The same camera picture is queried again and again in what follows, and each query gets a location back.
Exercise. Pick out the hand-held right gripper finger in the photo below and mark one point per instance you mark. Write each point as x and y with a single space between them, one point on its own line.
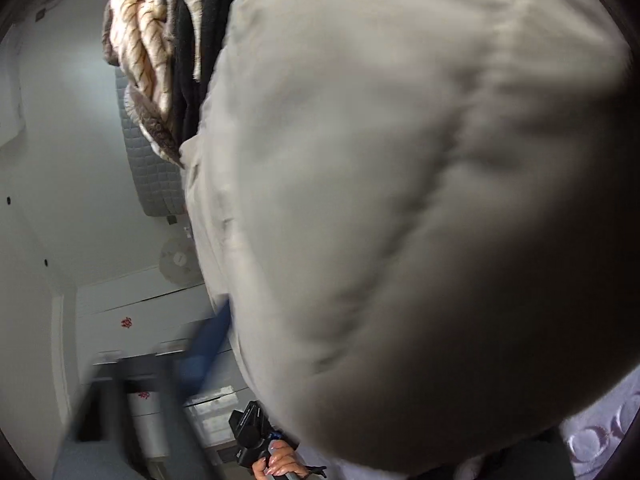
200 355

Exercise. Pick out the beige puffer jacket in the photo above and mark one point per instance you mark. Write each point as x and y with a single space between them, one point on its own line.
400 185

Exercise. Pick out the person's left hand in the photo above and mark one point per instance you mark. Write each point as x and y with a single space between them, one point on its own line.
280 460

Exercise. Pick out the white plastic drawer unit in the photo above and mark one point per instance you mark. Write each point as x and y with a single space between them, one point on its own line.
215 410

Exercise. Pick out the red paper decoration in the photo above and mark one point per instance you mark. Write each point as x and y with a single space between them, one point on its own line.
126 322

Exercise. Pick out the white wardrobe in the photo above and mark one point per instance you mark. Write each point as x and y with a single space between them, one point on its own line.
125 300

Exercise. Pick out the round white cushion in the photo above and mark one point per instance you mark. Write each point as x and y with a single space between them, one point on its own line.
177 260

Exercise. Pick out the grey quilted headboard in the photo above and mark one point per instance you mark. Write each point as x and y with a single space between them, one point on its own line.
155 180

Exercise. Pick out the black folded garment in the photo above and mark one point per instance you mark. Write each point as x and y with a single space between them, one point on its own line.
190 85

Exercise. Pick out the cream striped robe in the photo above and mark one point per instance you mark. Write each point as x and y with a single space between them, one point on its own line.
145 35

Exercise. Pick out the lavender embossed bedspread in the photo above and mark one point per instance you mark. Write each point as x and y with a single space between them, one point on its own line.
595 440

